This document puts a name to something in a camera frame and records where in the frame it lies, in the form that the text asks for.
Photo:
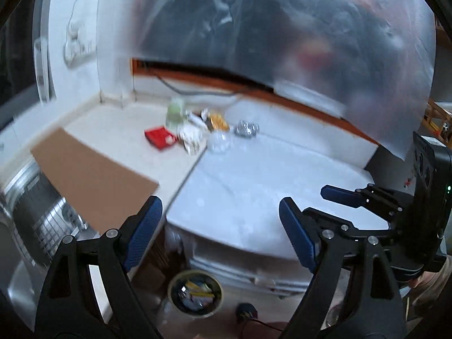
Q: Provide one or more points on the dark patterned slipper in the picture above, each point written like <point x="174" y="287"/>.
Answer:
<point x="246" y="311"/>

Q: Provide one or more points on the brown cardboard sheet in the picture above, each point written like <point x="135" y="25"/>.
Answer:
<point x="91" y="180"/>

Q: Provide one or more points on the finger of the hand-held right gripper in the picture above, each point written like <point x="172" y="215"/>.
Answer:
<point x="339" y="194"/>
<point x="332" y="220"/>

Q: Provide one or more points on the translucent plastic sheet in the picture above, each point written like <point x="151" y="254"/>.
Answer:
<point x="282" y="24"/>

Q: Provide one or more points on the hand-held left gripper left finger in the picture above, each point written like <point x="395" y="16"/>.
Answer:
<point x="141" y="233"/>

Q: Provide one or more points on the white wall socket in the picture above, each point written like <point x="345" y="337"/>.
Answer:
<point x="77" y="47"/>

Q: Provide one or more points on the foil ball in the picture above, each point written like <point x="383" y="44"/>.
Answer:
<point x="247" y="129"/>

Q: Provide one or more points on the yellow red box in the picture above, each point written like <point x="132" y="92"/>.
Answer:
<point x="199" y="289"/>

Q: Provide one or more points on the yellow snack wrapper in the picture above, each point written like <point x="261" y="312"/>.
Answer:
<point x="218" y="122"/>

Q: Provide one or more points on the red packet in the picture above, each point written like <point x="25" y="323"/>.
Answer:
<point x="159" y="137"/>

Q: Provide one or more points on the green plastic bag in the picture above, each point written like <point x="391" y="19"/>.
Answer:
<point x="175" y="114"/>

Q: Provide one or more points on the clear hanging plastic bag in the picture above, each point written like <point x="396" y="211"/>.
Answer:
<point x="176" y="242"/>

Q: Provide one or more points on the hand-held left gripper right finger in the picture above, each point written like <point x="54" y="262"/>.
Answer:
<point x="296" y="236"/>

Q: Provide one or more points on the dark trash bin beige rim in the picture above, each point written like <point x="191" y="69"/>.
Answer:
<point x="212" y="310"/>

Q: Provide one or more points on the small white bottle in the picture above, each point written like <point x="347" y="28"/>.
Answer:
<point x="196" y="118"/>

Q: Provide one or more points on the metal sink rack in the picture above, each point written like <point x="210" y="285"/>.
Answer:
<point x="39" y="212"/>

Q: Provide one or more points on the yellow wooden shelf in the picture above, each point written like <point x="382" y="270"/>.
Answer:
<point x="438" y="116"/>

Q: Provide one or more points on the orange wooden frame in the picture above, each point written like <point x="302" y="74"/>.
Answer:
<point x="268" y="95"/>

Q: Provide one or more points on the dark glass window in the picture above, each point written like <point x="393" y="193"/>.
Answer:
<point x="17" y="67"/>

